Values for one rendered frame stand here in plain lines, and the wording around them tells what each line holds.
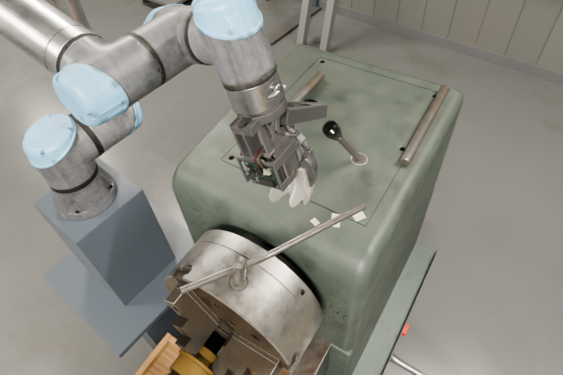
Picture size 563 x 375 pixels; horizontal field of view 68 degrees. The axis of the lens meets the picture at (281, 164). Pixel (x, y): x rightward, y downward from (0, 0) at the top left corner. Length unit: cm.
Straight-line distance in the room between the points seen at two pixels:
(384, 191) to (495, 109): 238
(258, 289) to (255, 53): 43
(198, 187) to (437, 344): 147
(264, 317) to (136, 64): 47
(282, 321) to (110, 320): 71
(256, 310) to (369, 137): 45
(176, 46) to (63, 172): 55
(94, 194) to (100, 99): 60
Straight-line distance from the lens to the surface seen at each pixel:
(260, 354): 86
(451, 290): 223
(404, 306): 153
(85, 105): 52
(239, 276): 72
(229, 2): 49
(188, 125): 298
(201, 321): 86
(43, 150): 101
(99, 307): 142
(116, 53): 54
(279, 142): 60
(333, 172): 88
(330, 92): 108
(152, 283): 139
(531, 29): 347
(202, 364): 85
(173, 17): 58
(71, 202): 111
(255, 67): 52
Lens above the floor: 192
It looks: 48 degrees down
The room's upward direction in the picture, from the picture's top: 5 degrees counter-clockwise
